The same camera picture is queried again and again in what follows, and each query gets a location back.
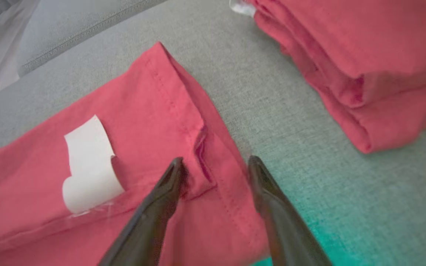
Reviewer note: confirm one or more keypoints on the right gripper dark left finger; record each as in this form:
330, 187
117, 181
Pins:
150, 221

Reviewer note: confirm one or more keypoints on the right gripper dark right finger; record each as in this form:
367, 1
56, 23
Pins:
283, 225

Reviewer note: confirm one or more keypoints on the red jersey with white trim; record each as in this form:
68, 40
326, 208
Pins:
142, 122

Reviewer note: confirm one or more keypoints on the folded red garment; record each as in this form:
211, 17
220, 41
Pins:
364, 37

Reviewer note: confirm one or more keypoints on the grey sofa seat cushion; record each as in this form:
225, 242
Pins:
272, 111

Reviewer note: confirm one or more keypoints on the grey sofa side cushion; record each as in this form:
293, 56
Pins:
68, 22

